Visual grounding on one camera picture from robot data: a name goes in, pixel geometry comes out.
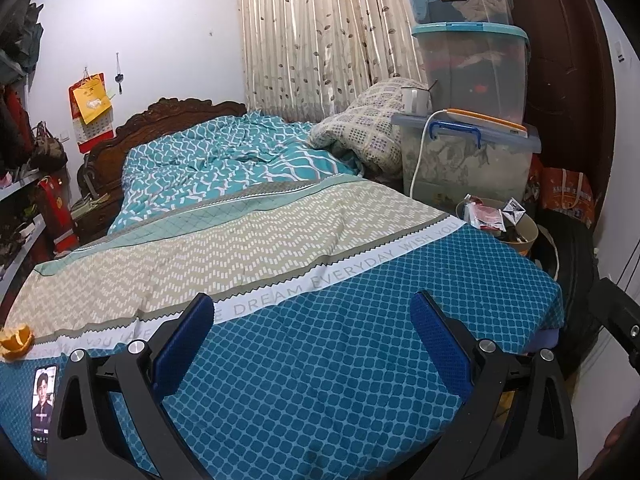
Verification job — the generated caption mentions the bottom blue-lid storage box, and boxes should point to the bottom blue-lid storage box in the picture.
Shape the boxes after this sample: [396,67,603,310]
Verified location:
[392,110,541,212]

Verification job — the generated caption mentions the cluttered shelf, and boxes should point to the cluttered shelf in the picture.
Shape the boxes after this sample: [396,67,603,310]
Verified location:
[1,0,68,318]

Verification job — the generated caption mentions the beige leaf curtain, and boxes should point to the beige leaf curtain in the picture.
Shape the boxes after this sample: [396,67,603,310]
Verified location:
[239,0,425,122]

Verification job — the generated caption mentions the patterned bed sheet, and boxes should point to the patterned bed sheet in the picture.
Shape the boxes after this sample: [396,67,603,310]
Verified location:
[1,176,564,479]

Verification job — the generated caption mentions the red gift box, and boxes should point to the red gift box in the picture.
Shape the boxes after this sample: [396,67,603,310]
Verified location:
[36,176,79,254]

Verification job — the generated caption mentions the teal white quilt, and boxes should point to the teal white quilt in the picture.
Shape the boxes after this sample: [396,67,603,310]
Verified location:
[108,112,363,234]

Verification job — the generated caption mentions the middle clear storage box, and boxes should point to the middle clear storage box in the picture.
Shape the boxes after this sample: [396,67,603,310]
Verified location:
[412,22,530,124]

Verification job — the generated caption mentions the person's right hand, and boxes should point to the person's right hand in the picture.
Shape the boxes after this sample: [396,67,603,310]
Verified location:
[580,411,639,480]

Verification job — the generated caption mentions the orange peel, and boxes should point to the orange peel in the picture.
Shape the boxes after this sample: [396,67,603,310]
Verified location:
[0,324,35,361]

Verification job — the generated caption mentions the brown handbag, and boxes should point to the brown handbag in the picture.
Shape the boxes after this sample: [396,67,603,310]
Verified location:
[29,122,68,174]

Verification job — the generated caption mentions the white cable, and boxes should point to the white cable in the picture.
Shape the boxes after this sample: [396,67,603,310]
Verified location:
[408,108,452,201]

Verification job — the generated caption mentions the orange red shopping bag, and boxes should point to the orange red shopping bag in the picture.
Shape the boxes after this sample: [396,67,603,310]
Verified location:
[524,154,596,228]

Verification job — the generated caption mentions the trash in bin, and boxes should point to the trash in bin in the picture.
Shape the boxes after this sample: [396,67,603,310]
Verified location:
[462,194,526,243]

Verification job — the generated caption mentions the black smartphone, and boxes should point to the black smartphone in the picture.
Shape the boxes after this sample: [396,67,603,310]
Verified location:
[30,365,58,460]

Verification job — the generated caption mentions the yellow red wall calendar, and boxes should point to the yellow red wall calendar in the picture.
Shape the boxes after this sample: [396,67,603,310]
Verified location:
[68,73,115,154]

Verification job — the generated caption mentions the round trash bin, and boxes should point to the round trash bin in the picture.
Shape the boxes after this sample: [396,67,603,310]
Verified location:
[456,198,539,257]

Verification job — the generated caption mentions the checked grey pillow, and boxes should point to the checked grey pillow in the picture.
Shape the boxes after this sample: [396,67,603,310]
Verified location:
[307,77,427,178]

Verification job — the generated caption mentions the carved wooden headboard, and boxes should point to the carved wooden headboard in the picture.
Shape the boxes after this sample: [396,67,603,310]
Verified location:
[75,98,246,245]

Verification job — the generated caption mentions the hanging wall ornament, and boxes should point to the hanging wall ornament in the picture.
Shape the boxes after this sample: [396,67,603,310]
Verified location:
[115,53,124,94]

